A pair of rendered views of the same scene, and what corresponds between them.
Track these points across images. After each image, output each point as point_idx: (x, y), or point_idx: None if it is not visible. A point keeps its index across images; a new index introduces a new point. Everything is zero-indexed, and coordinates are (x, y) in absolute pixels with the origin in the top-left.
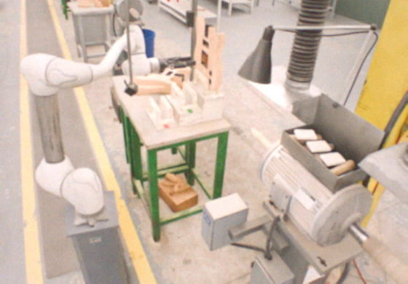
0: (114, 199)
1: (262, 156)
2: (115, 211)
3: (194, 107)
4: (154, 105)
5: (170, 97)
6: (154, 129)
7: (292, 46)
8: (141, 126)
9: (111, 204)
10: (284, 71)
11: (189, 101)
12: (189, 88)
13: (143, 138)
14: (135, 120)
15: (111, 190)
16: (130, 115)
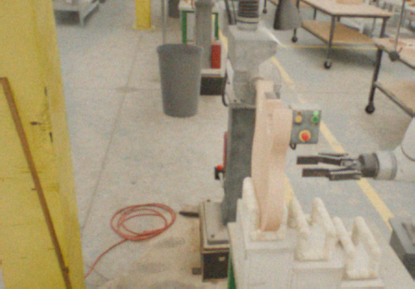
0: (402, 242)
1: (280, 73)
2: (396, 229)
3: None
4: (366, 228)
5: (333, 260)
6: (360, 241)
7: None
8: (384, 251)
9: (404, 236)
10: (242, 36)
11: (296, 241)
12: (300, 209)
13: (377, 228)
14: (399, 267)
15: (409, 252)
16: (412, 282)
